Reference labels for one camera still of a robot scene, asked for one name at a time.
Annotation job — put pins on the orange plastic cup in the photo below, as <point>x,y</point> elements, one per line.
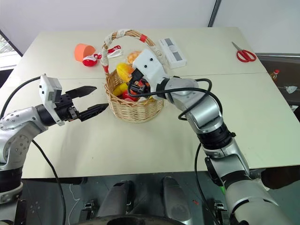
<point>82,52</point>

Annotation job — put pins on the yellow orange mango fruit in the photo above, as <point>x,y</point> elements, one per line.
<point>124,69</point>

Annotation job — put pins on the oil bottle with red cap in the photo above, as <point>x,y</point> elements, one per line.
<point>275,75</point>

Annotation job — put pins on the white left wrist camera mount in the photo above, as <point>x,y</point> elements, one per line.
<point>47,89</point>

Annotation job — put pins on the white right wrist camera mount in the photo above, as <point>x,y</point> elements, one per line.
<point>147,63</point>

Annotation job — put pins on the black metal bracket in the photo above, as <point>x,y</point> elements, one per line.
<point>220,209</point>
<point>90,208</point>

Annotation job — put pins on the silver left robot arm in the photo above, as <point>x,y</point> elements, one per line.
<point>16,122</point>

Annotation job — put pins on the dark rounded leg shape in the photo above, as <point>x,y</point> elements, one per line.
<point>117,197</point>
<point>174,199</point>

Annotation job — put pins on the red toy fruit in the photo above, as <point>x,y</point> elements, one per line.
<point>127,96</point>

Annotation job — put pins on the dark round base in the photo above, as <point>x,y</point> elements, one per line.
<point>133,220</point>

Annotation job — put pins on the dark window frame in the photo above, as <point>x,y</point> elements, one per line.
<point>10,43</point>

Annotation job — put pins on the red and white toy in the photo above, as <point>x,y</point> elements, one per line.
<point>89,61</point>

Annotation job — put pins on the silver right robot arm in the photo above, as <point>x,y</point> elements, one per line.
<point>206,110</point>

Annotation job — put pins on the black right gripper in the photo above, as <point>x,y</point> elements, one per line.
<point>138,78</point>

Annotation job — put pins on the white rectangular box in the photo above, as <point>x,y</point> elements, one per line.
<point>172,52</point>

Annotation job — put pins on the yellow toy fruit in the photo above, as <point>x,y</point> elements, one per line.
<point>119,89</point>

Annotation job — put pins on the white paper scrap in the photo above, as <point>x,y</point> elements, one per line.
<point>290,89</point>

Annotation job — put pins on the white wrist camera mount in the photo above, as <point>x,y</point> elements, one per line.
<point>47,89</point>
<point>147,63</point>

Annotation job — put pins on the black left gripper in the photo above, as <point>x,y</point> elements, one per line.
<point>65,104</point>

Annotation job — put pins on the dark side table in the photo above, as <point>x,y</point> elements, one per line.
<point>281,68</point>

